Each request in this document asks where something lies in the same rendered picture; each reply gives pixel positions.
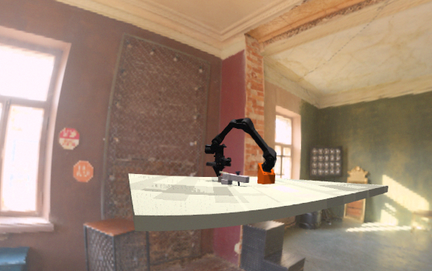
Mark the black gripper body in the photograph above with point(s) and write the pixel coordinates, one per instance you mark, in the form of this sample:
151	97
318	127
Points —
215	163

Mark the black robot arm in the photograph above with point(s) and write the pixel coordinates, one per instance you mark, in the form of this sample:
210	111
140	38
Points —
269	154

